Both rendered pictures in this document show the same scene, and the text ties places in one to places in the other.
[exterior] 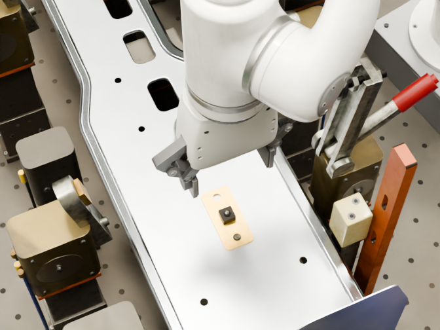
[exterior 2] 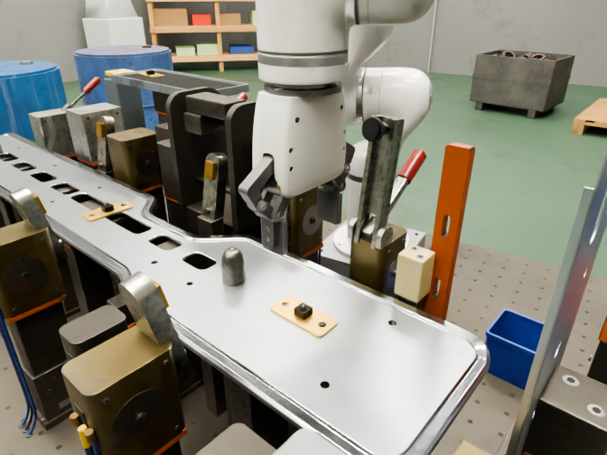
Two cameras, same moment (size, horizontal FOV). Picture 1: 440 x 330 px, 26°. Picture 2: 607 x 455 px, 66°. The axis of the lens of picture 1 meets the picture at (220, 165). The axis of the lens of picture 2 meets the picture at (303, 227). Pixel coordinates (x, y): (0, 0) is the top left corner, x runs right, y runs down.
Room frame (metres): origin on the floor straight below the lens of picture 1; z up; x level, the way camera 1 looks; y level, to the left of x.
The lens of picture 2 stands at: (0.12, 0.18, 1.35)
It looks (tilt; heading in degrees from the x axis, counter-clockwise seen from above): 27 degrees down; 335
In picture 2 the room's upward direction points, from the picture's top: straight up
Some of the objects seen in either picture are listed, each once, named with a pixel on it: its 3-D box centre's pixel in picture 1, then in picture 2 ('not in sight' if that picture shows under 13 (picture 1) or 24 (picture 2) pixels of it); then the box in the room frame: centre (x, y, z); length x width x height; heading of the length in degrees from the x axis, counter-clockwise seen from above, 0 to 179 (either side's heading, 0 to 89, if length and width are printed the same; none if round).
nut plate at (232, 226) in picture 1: (226, 215); (303, 311); (0.53, -0.01, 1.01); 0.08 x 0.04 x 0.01; 24
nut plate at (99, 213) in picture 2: not in sight; (107, 208); (0.96, 0.18, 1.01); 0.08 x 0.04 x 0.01; 114
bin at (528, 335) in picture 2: not in sight; (518, 349); (0.57, -0.48, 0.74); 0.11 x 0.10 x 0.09; 24
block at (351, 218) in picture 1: (336, 272); (403, 363); (0.51, -0.15, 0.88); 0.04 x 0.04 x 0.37; 24
